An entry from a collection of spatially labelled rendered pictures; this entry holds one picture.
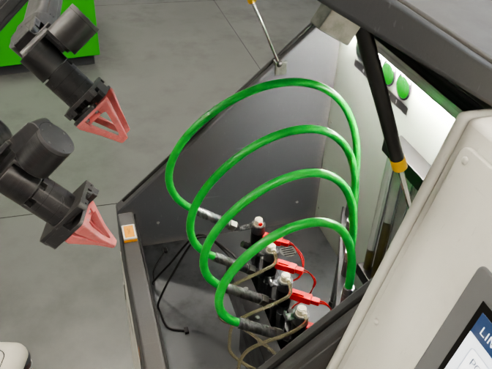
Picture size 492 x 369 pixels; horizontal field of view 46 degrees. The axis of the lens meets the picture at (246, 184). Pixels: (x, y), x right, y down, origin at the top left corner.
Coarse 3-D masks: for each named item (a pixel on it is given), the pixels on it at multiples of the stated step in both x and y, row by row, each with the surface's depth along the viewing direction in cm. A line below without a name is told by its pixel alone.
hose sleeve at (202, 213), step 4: (200, 208) 109; (200, 212) 108; (204, 212) 109; (208, 212) 109; (212, 212) 110; (200, 216) 109; (204, 216) 109; (208, 216) 109; (212, 216) 110; (216, 216) 110; (220, 216) 111; (212, 220) 110; (216, 220) 110; (228, 224) 112
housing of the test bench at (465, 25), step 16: (400, 0) 113; (416, 0) 112; (432, 0) 113; (448, 0) 113; (464, 0) 114; (480, 0) 114; (432, 16) 105; (448, 16) 106; (464, 16) 106; (480, 16) 106; (448, 32) 100; (464, 32) 99; (480, 32) 100; (480, 48) 94
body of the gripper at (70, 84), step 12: (60, 72) 92; (72, 72) 93; (48, 84) 93; (60, 84) 92; (72, 84) 93; (84, 84) 94; (96, 84) 95; (60, 96) 94; (72, 96) 93; (84, 96) 91; (72, 108) 92
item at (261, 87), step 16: (272, 80) 97; (288, 80) 98; (304, 80) 98; (240, 96) 96; (336, 96) 102; (208, 112) 97; (192, 128) 98; (352, 128) 107; (176, 144) 99; (176, 192) 105
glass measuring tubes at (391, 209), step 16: (384, 144) 111; (416, 160) 104; (384, 176) 114; (416, 176) 101; (384, 192) 115; (400, 192) 113; (416, 192) 103; (384, 208) 118; (400, 208) 110; (384, 224) 116; (384, 240) 118; (368, 256) 126; (368, 272) 128
